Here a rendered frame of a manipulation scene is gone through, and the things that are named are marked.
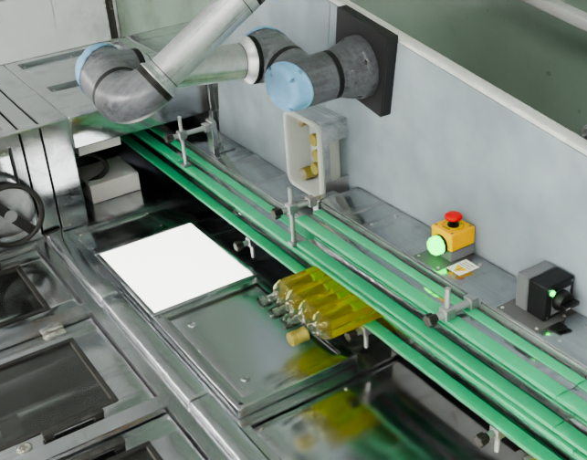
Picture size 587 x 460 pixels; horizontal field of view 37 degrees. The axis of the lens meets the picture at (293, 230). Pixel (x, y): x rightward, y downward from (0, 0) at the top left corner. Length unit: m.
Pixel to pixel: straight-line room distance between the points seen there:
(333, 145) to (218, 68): 0.43
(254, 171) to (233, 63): 0.69
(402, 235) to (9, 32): 3.91
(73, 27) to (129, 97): 3.93
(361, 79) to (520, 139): 0.44
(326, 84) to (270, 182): 0.65
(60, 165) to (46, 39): 2.89
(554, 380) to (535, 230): 0.33
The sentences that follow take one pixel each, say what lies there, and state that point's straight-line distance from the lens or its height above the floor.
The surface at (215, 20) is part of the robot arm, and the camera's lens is 1.85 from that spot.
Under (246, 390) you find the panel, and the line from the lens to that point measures 2.11.
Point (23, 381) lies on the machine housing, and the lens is 2.36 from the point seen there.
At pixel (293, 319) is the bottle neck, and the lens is 2.08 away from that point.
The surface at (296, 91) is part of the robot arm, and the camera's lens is 2.00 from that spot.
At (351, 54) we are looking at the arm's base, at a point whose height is 0.83.
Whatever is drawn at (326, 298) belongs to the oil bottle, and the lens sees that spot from 2.11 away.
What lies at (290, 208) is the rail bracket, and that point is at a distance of 2.25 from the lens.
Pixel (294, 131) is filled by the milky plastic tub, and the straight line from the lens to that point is 2.43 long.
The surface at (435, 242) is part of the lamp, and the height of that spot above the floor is 0.85.
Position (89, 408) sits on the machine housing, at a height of 1.58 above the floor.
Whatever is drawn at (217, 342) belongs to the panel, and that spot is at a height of 1.23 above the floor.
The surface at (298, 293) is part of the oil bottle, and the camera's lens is 2.14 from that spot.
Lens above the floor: 1.97
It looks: 26 degrees down
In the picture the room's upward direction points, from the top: 110 degrees counter-clockwise
